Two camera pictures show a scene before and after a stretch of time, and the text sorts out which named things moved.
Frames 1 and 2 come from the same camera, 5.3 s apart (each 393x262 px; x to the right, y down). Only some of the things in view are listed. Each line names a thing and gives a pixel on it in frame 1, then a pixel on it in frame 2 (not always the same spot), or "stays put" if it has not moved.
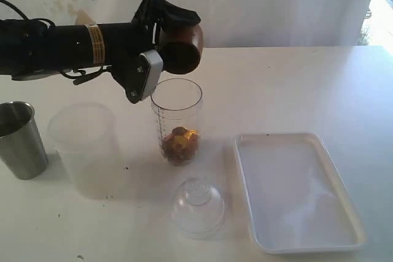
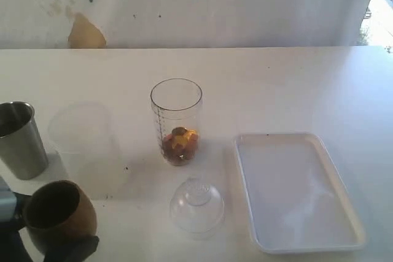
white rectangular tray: x=295 y=200 stays put
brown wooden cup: x=180 y=48 -> x=58 y=211
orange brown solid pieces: x=180 y=145 stays put
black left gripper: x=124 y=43 -> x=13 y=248
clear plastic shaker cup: x=177 y=104 stays put
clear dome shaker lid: x=198 y=208 stays put
